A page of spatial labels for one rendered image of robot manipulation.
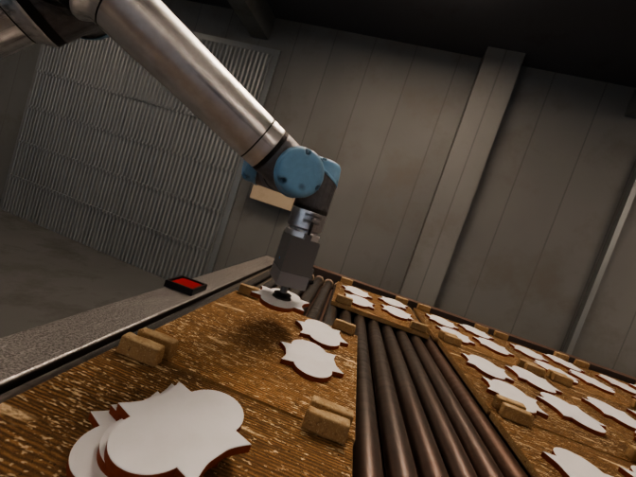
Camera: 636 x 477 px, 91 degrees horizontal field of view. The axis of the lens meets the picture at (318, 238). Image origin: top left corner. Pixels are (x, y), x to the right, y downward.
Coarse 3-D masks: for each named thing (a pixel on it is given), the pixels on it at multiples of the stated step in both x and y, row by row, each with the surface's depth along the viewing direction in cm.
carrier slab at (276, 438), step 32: (64, 384) 34; (96, 384) 36; (128, 384) 37; (160, 384) 39; (192, 384) 41; (0, 416) 28; (32, 416) 29; (64, 416) 30; (256, 416) 39; (288, 416) 41; (0, 448) 26; (32, 448) 26; (64, 448) 27; (256, 448) 34; (288, 448) 36; (320, 448) 37; (352, 448) 39
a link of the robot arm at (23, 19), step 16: (0, 0) 40; (16, 0) 40; (32, 0) 40; (48, 0) 39; (0, 16) 41; (16, 16) 41; (32, 16) 41; (48, 16) 42; (64, 16) 43; (0, 32) 41; (16, 32) 42; (32, 32) 43; (48, 32) 43; (64, 32) 45; (80, 32) 46; (96, 32) 49; (0, 48) 43; (16, 48) 44
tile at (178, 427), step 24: (120, 408) 30; (144, 408) 31; (168, 408) 32; (192, 408) 33; (216, 408) 34; (240, 408) 35; (120, 432) 27; (144, 432) 28; (168, 432) 29; (192, 432) 30; (216, 432) 31; (120, 456) 25; (144, 456) 26; (168, 456) 26; (192, 456) 27; (216, 456) 28
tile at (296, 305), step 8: (264, 288) 70; (256, 296) 64; (264, 296) 64; (272, 296) 65; (296, 296) 71; (264, 304) 61; (272, 304) 61; (280, 304) 62; (288, 304) 64; (296, 304) 66; (304, 304) 68; (296, 312) 63
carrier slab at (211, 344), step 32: (192, 320) 59; (224, 320) 64; (256, 320) 69; (288, 320) 76; (192, 352) 48; (224, 352) 52; (256, 352) 55; (352, 352) 69; (224, 384) 43; (256, 384) 46; (288, 384) 48; (320, 384) 51; (352, 384) 55
